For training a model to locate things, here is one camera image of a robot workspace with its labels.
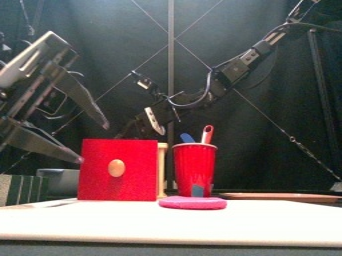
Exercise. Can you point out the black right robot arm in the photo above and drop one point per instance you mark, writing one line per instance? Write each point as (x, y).
(248, 58)

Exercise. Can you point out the wooden drawer box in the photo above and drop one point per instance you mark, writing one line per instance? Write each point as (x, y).
(162, 166)

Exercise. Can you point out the red drawer with wooden knob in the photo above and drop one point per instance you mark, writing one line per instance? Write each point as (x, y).
(117, 170)

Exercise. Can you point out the pink flat dough disc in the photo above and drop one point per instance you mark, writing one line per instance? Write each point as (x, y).
(192, 202)

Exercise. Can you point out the grey box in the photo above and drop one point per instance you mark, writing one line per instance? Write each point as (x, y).
(60, 181)

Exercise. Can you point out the green striped block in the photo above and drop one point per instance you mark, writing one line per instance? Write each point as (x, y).
(20, 190)

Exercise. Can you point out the red plastic cup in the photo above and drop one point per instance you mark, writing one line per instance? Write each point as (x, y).
(194, 166)

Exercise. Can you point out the white cutting board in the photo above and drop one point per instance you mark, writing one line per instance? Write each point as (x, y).
(178, 223)

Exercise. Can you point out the brown flat tray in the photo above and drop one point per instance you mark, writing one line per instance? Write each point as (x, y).
(284, 196)

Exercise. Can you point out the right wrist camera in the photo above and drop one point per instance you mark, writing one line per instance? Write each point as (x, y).
(144, 81)

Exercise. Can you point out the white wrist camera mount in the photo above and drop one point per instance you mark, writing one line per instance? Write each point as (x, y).
(31, 55)

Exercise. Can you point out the vertical metal frame pole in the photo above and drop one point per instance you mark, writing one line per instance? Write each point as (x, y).
(170, 50)

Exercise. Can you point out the black side frame pole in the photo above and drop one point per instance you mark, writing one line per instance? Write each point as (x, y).
(322, 100)

